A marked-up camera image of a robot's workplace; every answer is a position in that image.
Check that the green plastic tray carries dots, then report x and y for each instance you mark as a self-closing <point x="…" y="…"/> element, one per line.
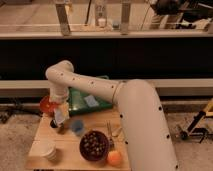
<point x="78" y="106"/>

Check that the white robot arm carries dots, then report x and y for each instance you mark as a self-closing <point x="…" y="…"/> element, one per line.
<point x="147" y="137"/>

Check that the yellow black stand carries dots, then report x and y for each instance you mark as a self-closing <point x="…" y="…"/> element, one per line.
<point x="193" y="130"/>

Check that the red bowl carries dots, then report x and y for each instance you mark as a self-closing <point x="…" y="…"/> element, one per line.
<point x="47" y="107"/>

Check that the wooden board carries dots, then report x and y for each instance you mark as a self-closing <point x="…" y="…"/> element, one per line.
<point x="68" y="157"/>

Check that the blue plastic cup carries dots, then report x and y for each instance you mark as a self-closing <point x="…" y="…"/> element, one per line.
<point x="77" y="127"/>

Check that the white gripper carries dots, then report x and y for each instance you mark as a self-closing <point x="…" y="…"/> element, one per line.
<point x="61" y="113"/>

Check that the small metal cup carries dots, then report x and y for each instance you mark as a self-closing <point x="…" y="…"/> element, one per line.
<point x="58" y="128"/>

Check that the orange fruit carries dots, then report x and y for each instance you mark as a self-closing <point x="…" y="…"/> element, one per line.
<point x="114" y="158"/>

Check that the light blue towel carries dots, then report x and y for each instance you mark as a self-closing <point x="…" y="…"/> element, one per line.
<point x="91" y="101"/>

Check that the dark bowl with nuts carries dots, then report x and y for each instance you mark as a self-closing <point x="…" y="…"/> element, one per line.
<point x="94" y="146"/>

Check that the metal tongs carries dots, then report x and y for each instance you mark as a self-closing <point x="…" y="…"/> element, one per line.
<point x="111" y="141"/>

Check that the wooden spoon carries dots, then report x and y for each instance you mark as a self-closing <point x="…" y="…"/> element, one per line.
<point x="116" y="132"/>

